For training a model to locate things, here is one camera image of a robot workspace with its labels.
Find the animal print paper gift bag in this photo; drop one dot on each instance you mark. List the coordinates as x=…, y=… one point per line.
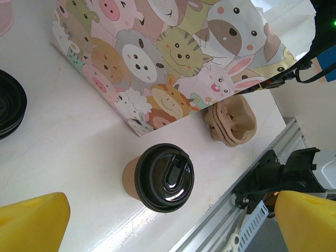
x=170, y=52

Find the cardboard cup carrier stack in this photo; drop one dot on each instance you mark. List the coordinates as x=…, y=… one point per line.
x=236, y=123

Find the brown paper coffee cup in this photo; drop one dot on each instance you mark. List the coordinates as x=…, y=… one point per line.
x=130, y=176

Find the aluminium table rail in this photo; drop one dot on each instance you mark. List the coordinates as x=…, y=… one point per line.
x=223, y=223

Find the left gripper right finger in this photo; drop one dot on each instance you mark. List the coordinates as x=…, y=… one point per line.
x=309, y=225

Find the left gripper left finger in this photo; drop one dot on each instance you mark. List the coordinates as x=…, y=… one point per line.
x=31, y=225

